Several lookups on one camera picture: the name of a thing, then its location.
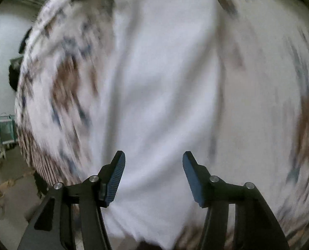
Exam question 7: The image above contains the dark object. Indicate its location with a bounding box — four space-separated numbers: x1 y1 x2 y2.
9 56 23 92

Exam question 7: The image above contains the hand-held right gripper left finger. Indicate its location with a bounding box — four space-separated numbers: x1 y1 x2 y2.
17 150 126 250

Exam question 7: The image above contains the white garment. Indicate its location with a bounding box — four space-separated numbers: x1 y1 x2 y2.
90 0 232 250

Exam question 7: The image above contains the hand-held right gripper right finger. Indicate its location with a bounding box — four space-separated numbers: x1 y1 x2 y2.
183 151 290 250

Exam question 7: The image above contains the patterned bedsheet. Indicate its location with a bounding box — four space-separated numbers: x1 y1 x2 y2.
14 0 309 250

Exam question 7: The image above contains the teal container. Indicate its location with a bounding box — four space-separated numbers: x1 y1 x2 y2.
0 113 19 146

